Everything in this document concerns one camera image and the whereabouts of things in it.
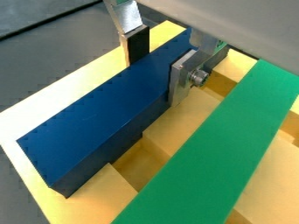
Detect green long bar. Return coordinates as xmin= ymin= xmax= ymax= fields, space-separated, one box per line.
xmin=110 ymin=60 xmax=299 ymax=224

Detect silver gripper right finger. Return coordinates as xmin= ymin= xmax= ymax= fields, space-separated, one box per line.
xmin=168 ymin=28 xmax=229 ymax=107

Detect blue long bar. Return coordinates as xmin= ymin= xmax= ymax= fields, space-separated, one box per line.
xmin=17 ymin=30 xmax=192 ymax=197

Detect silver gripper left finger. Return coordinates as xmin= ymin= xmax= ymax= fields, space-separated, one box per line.
xmin=102 ymin=0 xmax=149 ymax=66

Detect yellow slotted board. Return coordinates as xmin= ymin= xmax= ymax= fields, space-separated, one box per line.
xmin=0 ymin=19 xmax=299 ymax=224

